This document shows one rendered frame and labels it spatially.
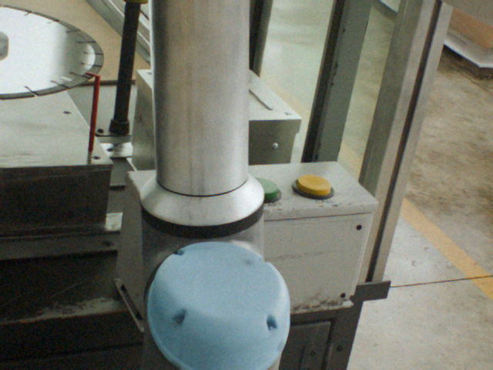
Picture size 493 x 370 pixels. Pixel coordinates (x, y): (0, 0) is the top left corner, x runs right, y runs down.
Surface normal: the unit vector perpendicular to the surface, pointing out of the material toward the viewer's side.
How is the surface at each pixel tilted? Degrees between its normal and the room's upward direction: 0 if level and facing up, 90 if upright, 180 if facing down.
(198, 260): 8
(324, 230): 90
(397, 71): 90
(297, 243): 90
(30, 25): 0
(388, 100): 90
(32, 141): 0
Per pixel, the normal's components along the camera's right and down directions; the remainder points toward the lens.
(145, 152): -0.91, 0.05
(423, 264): 0.15, -0.88
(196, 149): -0.04, 0.47
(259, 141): 0.40, 0.47
